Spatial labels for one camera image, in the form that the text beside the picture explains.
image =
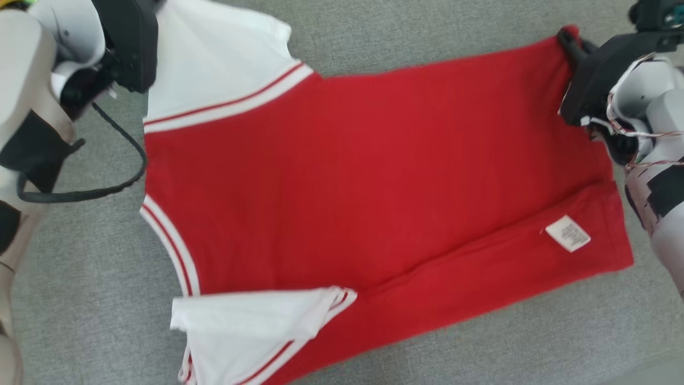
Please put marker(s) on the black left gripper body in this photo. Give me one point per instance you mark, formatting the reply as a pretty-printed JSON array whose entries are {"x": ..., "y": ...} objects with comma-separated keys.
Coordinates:
[{"x": 133, "y": 43}]

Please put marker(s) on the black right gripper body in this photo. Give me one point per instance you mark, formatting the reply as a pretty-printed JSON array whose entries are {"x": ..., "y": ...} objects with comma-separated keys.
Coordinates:
[{"x": 593, "y": 80}]

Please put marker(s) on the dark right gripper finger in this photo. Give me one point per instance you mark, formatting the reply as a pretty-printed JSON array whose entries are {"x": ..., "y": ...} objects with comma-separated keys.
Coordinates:
[{"x": 570, "y": 45}]

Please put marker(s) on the red T-shirt white sleeves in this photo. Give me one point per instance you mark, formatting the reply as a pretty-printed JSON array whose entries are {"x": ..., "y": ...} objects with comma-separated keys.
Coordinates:
[{"x": 374, "y": 171}]

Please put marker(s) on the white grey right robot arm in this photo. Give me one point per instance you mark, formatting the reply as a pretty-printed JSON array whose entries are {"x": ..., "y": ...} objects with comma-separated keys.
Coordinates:
[{"x": 662, "y": 107}]

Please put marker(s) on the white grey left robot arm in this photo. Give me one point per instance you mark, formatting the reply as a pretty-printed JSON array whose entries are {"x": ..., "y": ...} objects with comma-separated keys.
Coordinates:
[{"x": 26, "y": 64}]

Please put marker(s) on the grey fabric sofa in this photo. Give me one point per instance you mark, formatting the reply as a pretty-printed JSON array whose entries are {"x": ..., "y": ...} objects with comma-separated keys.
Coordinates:
[{"x": 481, "y": 347}]

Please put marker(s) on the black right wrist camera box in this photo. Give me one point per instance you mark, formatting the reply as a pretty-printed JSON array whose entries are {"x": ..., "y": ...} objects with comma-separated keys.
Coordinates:
[{"x": 657, "y": 16}]

